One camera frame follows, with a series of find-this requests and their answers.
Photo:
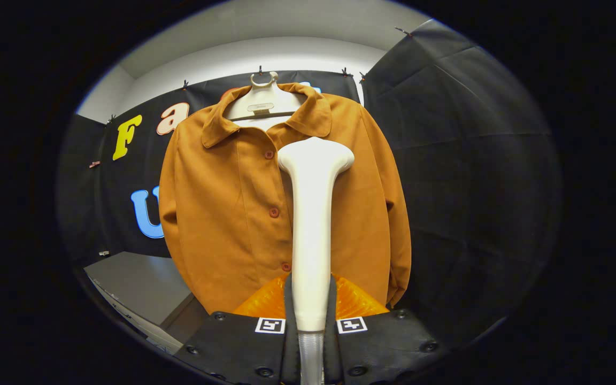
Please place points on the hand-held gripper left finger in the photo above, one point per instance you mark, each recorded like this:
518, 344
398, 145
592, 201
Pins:
290, 353

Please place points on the grey cabinet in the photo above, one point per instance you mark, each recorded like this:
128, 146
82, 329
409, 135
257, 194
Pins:
137, 283

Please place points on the orange button shirt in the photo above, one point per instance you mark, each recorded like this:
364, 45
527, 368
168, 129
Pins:
228, 214

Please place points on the white clothes hanger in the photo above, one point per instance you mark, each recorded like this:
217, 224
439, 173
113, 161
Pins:
260, 104

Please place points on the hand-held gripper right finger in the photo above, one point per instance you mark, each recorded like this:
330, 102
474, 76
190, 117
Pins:
331, 353

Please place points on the white garment steamer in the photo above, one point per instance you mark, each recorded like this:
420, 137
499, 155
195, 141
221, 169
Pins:
312, 224

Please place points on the row of black clips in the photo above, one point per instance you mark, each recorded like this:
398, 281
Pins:
260, 70

